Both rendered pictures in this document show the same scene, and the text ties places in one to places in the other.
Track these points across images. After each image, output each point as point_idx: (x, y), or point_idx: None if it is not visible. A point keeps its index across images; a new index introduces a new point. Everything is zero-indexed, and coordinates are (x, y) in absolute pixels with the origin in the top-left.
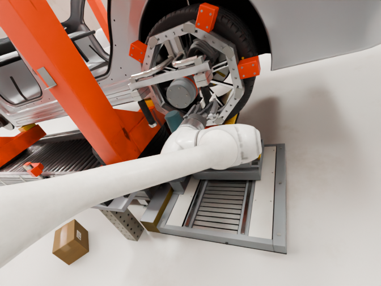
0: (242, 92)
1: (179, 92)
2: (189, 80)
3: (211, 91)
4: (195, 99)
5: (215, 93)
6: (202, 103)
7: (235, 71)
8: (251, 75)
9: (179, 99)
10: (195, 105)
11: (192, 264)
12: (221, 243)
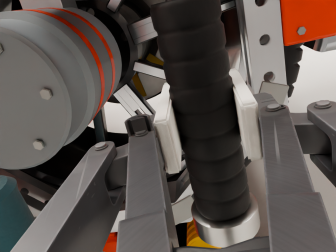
0: (287, 101)
1: (0, 78)
2: (63, 27)
3: (146, 104)
4: (88, 137)
5: (237, 70)
6: (171, 131)
7: (267, 9)
8: (332, 27)
9: (1, 116)
10: (111, 146)
11: None
12: None
